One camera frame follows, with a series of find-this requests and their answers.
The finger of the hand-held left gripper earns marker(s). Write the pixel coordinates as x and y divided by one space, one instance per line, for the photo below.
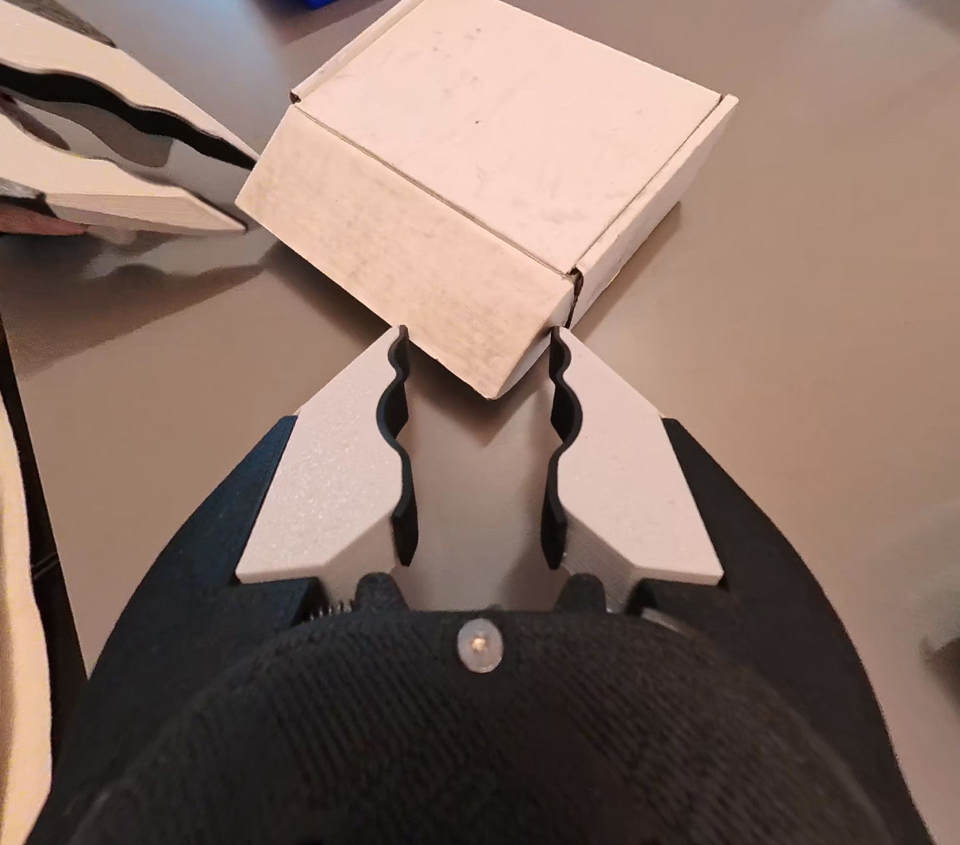
90 61
112 192

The grey desk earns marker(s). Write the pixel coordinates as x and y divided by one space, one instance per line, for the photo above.
825 260

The white cardboard mailer box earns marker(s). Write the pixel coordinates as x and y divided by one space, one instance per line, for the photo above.
487 110

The person's left hand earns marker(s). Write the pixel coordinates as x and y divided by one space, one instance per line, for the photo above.
37 226

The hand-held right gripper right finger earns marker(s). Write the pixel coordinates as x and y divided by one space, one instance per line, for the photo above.
637 492

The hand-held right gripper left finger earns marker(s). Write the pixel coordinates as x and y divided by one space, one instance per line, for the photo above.
322 492

